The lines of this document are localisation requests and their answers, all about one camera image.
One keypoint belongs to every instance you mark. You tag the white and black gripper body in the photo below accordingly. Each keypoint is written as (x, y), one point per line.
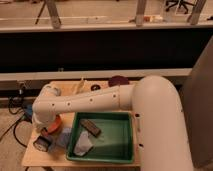
(43, 141)

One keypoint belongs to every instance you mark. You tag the dark brush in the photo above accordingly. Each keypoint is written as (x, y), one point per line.
(91, 127)

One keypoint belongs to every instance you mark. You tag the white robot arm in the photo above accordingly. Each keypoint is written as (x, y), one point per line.
(161, 136)

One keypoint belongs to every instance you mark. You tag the blue cloth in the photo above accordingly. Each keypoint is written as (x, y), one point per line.
(60, 139)

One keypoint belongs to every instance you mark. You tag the orange bowl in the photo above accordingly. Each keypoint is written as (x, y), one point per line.
(53, 127)

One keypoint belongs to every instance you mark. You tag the green plastic tray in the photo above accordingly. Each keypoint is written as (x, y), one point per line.
(113, 145)

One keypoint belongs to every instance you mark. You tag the small dark round object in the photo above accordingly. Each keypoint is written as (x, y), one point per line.
(95, 87)

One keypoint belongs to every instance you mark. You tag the dark maroon plate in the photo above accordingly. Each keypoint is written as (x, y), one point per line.
(118, 80)

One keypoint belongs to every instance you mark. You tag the grey panel at right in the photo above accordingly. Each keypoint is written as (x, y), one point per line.
(197, 101)

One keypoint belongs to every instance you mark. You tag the office chair base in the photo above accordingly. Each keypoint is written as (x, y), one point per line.
(179, 3)

